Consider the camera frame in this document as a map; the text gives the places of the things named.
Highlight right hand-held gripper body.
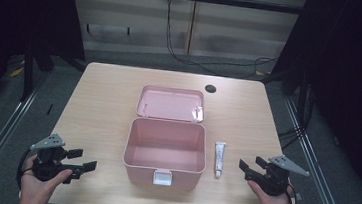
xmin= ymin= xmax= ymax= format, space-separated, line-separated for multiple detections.
xmin=249 ymin=151 xmax=312 ymax=201

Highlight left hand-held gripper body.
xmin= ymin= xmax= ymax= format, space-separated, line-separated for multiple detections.
xmin=26 ymin=130 xmax=78 ymax=186

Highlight white ointment tube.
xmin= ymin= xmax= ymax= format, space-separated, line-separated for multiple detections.
xmin=211 ymin=140 xmax=227 ymax=180

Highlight pink storage box with lid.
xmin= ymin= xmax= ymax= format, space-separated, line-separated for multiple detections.
xmin=119 ymin=82 xmax=214 ymax=192

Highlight person's left hand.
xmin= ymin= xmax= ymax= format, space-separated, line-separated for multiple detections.
xmin=18 ymin=153 xmax=76 ymax=204

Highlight black stand leg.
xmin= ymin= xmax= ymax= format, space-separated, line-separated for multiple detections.
xmin=18 ymin=42 xmax=39 ymax=104

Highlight black curtain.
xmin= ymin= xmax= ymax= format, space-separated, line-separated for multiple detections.
xmin=258 ymin=0 xmax=362 ymax=204
xmin=0 ymin=0 xmax=92 ymax=136

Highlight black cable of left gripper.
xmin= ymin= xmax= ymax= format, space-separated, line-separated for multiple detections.
xmin=14 ymin=147 xmax=37 ymax=192

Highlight black floor cables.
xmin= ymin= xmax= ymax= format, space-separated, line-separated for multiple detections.
xmin=275 ymin=122 xmax=306 ymax=153

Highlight black cable grommet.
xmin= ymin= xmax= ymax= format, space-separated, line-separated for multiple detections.
xmin=203 ymin=82 xmax=218 ymax=94

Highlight long black wall cable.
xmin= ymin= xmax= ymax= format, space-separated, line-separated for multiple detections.
xmin=160 ymin=0 xmax=284 ymax=83

